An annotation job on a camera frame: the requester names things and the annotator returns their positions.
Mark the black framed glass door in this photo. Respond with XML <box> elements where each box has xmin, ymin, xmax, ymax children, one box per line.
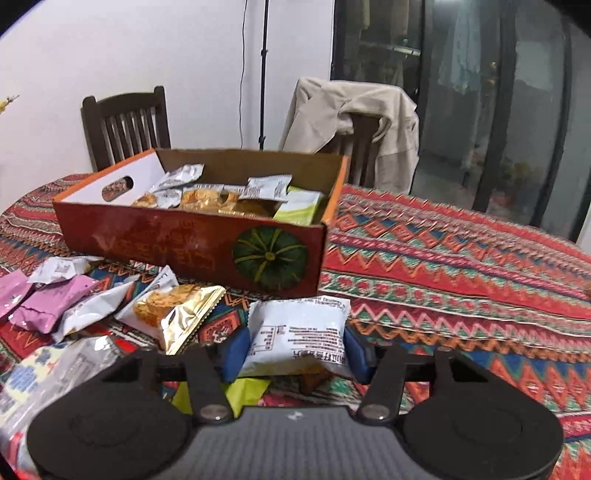
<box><xmin>330</xmin><ymin>0</ymin><xmax>591</xmax><ymax>244</ymax></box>

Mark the studio light on stand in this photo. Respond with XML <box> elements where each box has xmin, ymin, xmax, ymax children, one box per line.
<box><xmin>238</xmin><ymin>0</ymin><xmax>272</xmax><ymax>151</ymax></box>

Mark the pile of snack packets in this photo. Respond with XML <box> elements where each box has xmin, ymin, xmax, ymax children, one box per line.
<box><xmin>0</xmin><ymin>256</ymin><xmax>274</xmax><ymax>441</ymax></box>

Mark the beige jacket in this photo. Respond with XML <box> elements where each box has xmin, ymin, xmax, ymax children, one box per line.
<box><xmin>279</xmin><ymin>78</ymin><xmax>420</xmax><ymax>195</ymax></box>

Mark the row of snack packets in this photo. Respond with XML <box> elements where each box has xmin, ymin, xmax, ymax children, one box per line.
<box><xmin>130</xmin><ymin>164</ymin><xmax>326</xmax><ymax>227</ymax></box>

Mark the white snack packet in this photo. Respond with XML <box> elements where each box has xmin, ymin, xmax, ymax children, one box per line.
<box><xmin>238</xmin><ymin>295</ymin><xmax>352</xmax><ymax>380</ymax></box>

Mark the wooden chair under jacket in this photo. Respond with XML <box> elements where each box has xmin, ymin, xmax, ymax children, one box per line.
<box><xmin>332</xmin><ymin>113</ymin><xmax>385</xmax><ymax>188</ymax></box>

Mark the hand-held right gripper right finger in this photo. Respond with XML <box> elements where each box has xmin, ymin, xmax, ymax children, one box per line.
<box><xmin>344</xmin><ymin>325</ymin><xmax>492</xmax><ymax>424</ymax></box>

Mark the orange cardboard box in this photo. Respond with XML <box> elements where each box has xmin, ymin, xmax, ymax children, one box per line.
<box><xmin>52</xmin><ymin>148</ymin><xmax>349</xmax><ymax>298</ymax></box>

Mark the patterned red tablecloth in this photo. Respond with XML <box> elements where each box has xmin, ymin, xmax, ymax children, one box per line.
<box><xmin>0</xmin><ymin>173</ymin><xmax>591</xmax><ymax>480</ymax></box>

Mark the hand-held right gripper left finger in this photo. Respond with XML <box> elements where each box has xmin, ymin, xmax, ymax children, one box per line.
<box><xmin>99</xmin><ymin>330</ymin><xmax>252</xmax><ymax>424</ymax></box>

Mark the dark wooden chair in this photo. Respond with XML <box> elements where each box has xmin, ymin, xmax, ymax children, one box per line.
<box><xmin>81</xmin><ymin>85</ymin><xmax>172</xmax><ymax>173</ymax></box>

